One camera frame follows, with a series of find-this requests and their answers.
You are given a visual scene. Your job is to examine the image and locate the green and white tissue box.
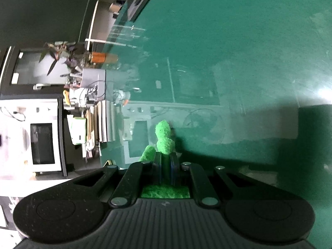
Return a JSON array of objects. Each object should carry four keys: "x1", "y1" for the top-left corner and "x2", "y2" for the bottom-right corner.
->
[{"x1": 67, "y1": 114, "x2": 87, "y2": 146}]

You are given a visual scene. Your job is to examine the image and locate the green cleaning cloth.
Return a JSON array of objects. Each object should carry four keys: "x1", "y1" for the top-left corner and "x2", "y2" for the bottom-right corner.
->
[{"x1": 139, "y1": 119, "x2": 190, "y2": 199}]

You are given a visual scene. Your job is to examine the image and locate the stack of magazines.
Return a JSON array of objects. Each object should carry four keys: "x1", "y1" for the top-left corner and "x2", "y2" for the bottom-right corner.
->
[{"x1": 94, "y1": 99, "x2": 116, "y2": 143}]

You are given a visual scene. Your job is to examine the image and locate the round wooden tray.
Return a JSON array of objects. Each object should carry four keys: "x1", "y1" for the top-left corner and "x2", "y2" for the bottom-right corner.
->
[{"x1": 85, "y1": 107, "x2": 95, "y2": 148}]

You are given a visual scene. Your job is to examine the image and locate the white plastic bottle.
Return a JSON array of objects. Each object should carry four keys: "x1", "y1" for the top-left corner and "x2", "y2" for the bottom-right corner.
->
[{"x1": 70, "y1": 88, "x2": 87, "y2": 101}]

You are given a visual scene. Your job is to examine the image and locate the black framed glass cabinet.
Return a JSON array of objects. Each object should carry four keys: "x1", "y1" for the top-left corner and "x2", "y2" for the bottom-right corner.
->
[{"x1": 0, "y1": 45, "x2": 78, "y2": 94}]

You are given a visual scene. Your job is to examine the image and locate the white microwave oven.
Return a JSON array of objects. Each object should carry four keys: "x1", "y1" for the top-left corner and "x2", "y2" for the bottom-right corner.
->
[{"x1": 0, "y1": 99, "x2": 65, "y2": 179}]

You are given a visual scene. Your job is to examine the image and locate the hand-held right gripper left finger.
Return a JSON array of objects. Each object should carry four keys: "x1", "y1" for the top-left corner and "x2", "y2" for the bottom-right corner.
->
[{"x1": 74, "y1": 153, "x2": 162, "y2": 208}]

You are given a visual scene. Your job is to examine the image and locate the black computer monitor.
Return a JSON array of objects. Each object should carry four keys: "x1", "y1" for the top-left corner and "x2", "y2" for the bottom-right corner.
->
[{"x1": 0, "y1": 0, "x2": 100, "y2": 44}]

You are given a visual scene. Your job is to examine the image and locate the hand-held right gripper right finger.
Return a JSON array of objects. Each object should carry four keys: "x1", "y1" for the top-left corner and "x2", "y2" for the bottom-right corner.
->
[{"x1": 170, "y1": 154, "x2": 260, "y2": 208}]

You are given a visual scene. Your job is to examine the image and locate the potted plant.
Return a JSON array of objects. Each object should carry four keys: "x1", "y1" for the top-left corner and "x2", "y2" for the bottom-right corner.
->
[{"x1": 39, "y1": 41, "x2": 83, "y2": 77}]

